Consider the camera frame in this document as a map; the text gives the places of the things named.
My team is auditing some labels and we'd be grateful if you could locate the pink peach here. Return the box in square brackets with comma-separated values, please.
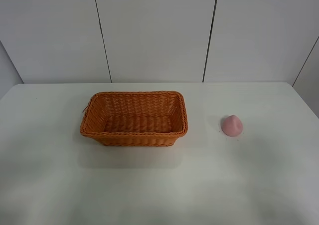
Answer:
[221, 115, 243, 137]

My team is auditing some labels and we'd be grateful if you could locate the orange woven wicker basket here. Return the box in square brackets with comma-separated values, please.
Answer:
[80, 91, 188, 147]

